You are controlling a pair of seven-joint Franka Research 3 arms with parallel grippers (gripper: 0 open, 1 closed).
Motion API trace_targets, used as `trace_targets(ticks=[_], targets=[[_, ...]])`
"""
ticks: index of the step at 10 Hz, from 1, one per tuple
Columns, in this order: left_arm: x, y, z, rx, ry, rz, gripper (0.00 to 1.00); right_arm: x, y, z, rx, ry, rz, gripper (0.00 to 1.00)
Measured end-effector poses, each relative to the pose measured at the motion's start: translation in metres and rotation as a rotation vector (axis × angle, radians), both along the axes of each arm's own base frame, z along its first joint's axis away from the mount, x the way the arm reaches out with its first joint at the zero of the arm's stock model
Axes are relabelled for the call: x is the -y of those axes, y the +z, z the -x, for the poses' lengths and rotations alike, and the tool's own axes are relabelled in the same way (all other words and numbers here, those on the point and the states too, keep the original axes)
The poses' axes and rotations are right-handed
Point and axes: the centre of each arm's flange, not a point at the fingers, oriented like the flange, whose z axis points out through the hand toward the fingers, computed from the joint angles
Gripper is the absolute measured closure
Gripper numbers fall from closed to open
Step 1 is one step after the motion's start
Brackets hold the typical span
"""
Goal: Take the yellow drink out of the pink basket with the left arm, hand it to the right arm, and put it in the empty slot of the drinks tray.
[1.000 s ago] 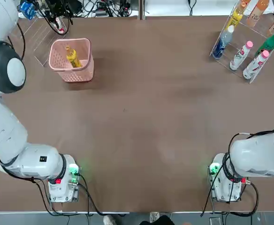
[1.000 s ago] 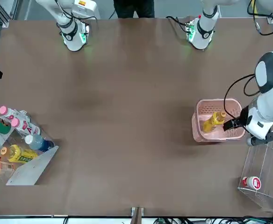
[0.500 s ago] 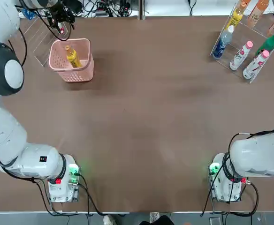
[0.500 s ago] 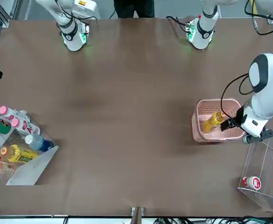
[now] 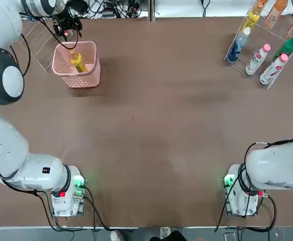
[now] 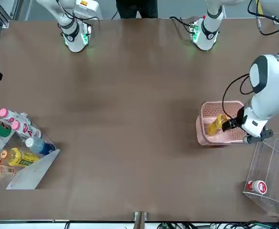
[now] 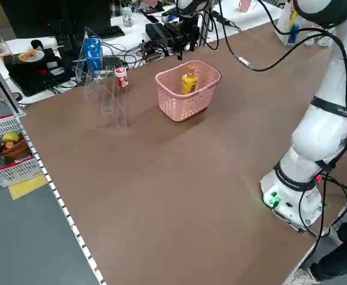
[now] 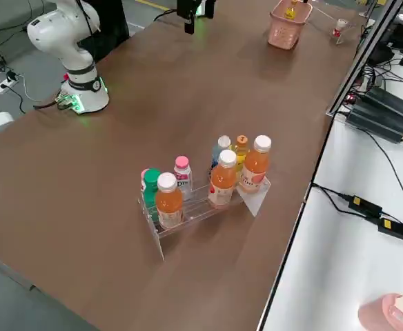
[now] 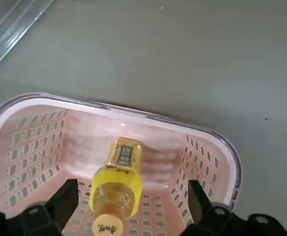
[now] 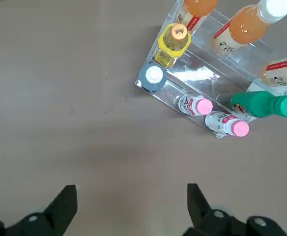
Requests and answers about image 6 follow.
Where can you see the aluminium frame rail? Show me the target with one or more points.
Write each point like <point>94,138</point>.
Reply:
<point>3,14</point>

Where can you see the person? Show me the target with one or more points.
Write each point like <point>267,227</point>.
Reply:
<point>137,9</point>

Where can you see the clear acrylic shelf rack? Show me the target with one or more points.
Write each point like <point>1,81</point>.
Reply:
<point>273,167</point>

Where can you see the blue water bottle white cap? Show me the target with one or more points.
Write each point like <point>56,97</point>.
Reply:
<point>38,146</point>

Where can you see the yellow drink bottle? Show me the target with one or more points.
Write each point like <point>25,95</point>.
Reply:
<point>213,127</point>
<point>22,158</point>

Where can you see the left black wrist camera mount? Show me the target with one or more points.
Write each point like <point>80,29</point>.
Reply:
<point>259,136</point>

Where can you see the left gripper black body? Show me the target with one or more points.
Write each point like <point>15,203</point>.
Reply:
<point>240,117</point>

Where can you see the white bottle pink cap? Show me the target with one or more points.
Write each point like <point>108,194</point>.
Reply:
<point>24,128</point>
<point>10,115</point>

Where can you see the clear acrylic drinks rack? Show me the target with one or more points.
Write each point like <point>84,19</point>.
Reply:
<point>34,171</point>

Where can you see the small red white bottle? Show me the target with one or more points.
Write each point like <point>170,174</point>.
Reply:
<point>257,186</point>

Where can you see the pink plastic basket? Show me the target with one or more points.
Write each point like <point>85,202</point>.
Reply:
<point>202,136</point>

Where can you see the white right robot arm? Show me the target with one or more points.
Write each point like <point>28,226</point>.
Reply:
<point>73,40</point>

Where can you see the aluminium post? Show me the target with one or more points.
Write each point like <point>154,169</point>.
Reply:
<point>140,220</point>

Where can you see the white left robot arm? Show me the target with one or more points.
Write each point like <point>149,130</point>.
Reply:
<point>271,95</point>

